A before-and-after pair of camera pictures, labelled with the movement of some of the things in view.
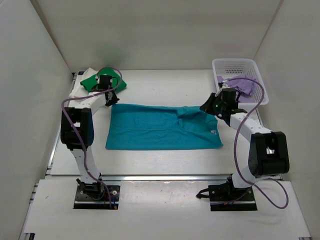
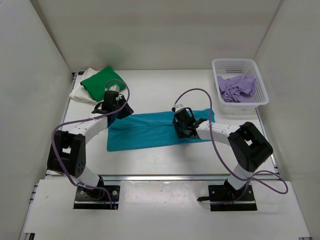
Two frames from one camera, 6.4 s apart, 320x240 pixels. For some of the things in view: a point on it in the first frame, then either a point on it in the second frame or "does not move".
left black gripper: [113, 101] to [127, 111]
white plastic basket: [242, 75] does not move
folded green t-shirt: [92, 83] does not move
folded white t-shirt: [80, 92] does not move
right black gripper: [207, 106] to [179, 135]
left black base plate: [95, 196] does not move
